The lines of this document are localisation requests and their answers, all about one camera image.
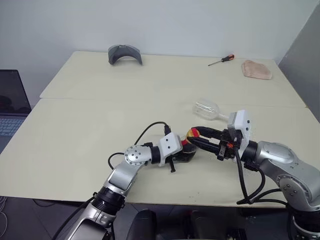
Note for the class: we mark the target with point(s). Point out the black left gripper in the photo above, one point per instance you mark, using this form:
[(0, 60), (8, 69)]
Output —
[(176, 158)]

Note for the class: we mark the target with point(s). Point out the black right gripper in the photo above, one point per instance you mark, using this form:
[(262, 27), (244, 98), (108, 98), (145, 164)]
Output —
[(226, 150)]

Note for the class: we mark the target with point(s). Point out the plastic bottle with dark drink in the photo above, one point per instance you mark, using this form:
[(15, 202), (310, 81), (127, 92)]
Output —
[(192, 132)]

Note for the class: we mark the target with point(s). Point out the clear wine glass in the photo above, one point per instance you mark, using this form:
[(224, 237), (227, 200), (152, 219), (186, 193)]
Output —
[(206, 110)]

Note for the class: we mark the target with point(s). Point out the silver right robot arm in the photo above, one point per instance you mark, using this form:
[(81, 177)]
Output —
[(282, 162)]

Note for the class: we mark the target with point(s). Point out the beige folded cloth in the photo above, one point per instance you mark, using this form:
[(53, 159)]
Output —
[(256, 70)]

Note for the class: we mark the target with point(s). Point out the gray partition panel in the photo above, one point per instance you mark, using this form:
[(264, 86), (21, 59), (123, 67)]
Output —
[(302, 55)]

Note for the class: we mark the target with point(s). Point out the gray baseball cap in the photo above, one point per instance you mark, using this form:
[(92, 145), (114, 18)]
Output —
[(115, 53)]

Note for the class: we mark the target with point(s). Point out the open laptop computer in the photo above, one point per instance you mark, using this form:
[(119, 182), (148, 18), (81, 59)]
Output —
[(12, 100)]

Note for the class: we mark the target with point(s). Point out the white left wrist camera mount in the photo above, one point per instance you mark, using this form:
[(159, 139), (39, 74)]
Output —
[(170, 146)]

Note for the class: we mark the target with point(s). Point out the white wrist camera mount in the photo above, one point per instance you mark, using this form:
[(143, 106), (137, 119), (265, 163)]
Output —
[(170, 146), (241, 122)]

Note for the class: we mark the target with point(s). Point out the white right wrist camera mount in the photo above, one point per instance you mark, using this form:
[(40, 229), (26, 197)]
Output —
[(241, 122)]

